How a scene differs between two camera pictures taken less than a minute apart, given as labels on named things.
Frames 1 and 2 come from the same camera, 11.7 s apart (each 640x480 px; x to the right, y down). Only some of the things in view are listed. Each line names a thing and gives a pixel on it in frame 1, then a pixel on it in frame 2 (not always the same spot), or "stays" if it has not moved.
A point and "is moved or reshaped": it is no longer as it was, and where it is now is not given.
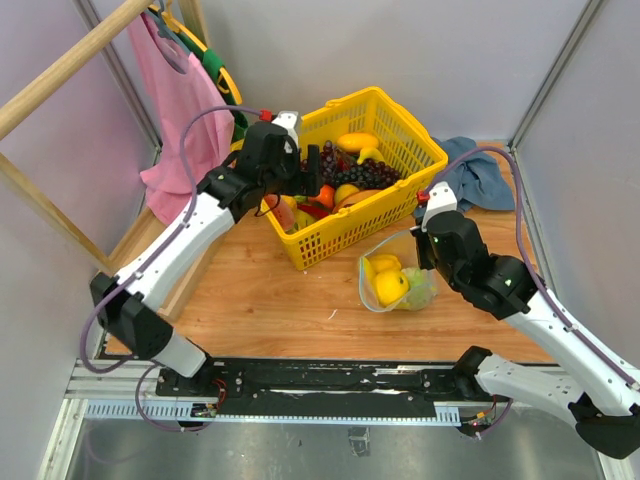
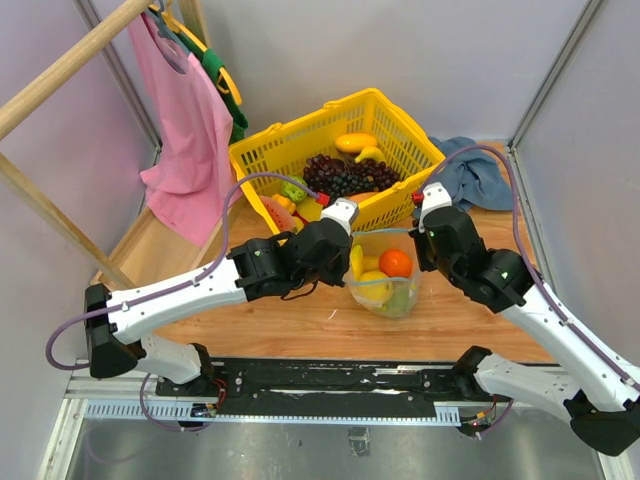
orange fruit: [326, 195] -> [396, 262]
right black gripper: [421, 237] stays
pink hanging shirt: [174, 94] stays
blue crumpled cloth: [476, 176] stays
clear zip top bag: [391, 279] is moved or reshaped
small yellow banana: [370, 153] stays
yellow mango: [356, 141] stays
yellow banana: [370, 272] -> [357, 260]
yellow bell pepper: [379, 263] stays
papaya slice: [353, 198] stays
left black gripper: [305, 182] -> [337, 276]
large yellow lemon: [390, 287] -> [375, 287]
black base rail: [263, 382] stays
